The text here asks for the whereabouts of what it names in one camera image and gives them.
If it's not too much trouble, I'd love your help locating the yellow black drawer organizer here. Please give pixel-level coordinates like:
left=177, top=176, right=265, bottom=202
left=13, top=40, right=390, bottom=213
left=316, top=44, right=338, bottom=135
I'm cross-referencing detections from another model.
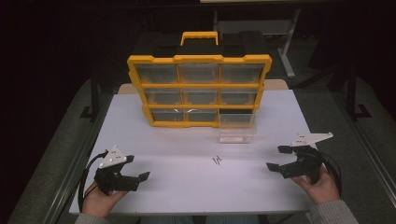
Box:
left=126, top=31, right=273, bottom=129

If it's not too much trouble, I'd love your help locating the black metal stand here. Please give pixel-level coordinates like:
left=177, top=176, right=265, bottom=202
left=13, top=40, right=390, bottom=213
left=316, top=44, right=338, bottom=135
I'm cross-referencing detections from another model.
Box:
left=79, top=68, right=101, bottom=121
left=346, top=65, right=374, bottom=121

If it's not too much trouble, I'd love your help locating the clear plastic drawer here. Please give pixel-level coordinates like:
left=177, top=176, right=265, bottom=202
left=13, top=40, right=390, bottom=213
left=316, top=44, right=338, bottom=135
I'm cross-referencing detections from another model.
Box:
left=219, top=112, right=259, bottom=145

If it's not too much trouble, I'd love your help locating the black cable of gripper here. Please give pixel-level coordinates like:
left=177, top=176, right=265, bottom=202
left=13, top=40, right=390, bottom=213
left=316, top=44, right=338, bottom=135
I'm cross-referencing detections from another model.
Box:
left=317, top=150, right=344, bottom=198
left=77, top=149, right=109, bottom=214

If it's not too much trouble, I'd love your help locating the person's right hand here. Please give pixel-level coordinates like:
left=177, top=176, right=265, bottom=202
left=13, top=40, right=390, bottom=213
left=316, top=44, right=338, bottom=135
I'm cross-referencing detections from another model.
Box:
left=290, top=165, right=341, bottom=205

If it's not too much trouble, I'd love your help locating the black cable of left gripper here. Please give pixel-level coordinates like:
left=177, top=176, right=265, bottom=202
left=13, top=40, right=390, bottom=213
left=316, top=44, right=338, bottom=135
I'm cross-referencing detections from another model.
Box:
left=77, top=149, right=109, bottom=214

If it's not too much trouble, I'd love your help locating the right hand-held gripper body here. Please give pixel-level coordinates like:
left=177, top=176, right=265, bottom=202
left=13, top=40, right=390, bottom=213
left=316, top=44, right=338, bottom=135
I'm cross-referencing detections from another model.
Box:
left=290, top=132, right=334, bottom=185

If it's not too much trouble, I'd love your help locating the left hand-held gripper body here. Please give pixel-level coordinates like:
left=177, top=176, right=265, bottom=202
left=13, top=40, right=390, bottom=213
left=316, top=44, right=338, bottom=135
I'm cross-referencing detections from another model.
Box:
left=93, top=145, right=140, bottom=196

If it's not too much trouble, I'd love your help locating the person's left hand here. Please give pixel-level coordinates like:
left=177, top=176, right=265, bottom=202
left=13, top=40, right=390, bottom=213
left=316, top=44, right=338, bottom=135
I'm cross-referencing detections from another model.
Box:
left=81, top=181, right=129, bottom=219

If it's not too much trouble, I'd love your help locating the white metal table frame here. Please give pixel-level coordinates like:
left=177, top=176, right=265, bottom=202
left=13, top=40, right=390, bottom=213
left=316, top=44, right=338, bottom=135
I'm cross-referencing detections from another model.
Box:
left=212, top=7, right=302, bottom=79

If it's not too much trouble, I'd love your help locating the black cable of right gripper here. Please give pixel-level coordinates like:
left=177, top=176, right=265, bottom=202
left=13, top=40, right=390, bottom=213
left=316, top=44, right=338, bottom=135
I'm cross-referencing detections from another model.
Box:
left=317, top=150, right=344, bottom=198

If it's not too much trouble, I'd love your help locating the grey metal rail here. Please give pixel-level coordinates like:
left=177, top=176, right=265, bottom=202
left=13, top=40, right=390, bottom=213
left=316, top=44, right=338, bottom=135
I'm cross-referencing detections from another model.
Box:
left=43, top=94, right=114, bottom=224
left=330, top=91, right=396, bottom=200

